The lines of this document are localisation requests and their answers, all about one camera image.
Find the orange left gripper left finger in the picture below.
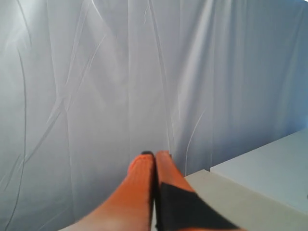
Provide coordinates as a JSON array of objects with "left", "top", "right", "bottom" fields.
[{"left": 62, "top": 151, "right": 155, "bottom": 231}]

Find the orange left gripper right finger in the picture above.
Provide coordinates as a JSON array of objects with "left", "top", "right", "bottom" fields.
[{"left": 155, "top": 151, "right": 243, "bottom": 231}]

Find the white side table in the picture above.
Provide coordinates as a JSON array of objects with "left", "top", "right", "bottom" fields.
[{"left": 209, "top": 128, "right": 308, "bottom": 215}]

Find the white wrinkled backdrop cloth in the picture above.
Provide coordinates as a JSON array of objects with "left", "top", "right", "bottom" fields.
[{"left": 0, "top": 0, "right": 308, "bottom": 231}]

